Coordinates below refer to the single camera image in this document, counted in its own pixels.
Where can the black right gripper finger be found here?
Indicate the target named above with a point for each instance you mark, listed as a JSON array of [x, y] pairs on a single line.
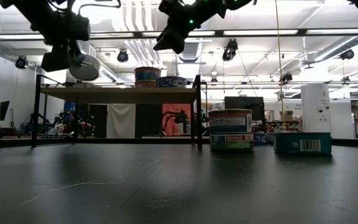
[[172, 42]]

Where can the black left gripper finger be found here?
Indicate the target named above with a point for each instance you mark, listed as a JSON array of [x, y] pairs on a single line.
[[56, 60], [75, 51]]

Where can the white green label tuna can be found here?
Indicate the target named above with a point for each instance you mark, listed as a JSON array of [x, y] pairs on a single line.
[[87, 70]]

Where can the navy label tuna can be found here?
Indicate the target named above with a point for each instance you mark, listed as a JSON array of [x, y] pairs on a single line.
[[171, 82]]

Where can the tall red blue label can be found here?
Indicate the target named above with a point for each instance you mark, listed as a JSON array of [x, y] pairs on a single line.
[[147, 74], [231, 122]]

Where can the gold-lid red-band tuna can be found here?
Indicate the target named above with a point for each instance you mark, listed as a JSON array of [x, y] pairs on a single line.
[[145, 84]]

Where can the teal tuna can with barcode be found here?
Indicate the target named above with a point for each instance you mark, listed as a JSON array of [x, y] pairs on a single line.
[[291, 143]]

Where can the background black robot arm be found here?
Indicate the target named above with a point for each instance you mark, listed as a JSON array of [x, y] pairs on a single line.
[[179, 118]]

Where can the red curtain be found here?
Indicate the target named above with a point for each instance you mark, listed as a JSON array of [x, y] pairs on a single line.
[[169, 109]]

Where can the person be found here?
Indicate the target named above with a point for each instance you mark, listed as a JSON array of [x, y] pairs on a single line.
[[85, 127]]

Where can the small black monitor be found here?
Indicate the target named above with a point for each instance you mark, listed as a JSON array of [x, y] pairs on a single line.
[[2, 110]]

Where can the white curtain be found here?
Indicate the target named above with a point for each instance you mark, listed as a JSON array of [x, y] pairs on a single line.
[[121, 121]]

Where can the large black monitor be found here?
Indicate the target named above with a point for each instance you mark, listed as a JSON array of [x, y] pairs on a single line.
[[244, 102]]

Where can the blue label tuna can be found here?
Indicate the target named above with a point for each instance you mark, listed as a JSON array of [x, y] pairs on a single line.
[[259, 139]]

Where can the cardboard box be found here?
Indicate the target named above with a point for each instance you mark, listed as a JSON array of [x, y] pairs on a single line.
[[287, 116]]

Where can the white column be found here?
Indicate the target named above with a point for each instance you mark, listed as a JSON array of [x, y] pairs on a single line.
[[315, 102]]

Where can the silver ceiling air duct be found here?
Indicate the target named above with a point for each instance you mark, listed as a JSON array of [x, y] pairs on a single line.
[[194, 53]]

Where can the wooden shelf black frame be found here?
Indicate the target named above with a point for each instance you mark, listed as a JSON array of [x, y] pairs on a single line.
[[120, 95]]

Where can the black metal table frame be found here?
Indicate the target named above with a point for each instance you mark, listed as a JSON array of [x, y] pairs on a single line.
[[135, 140]]

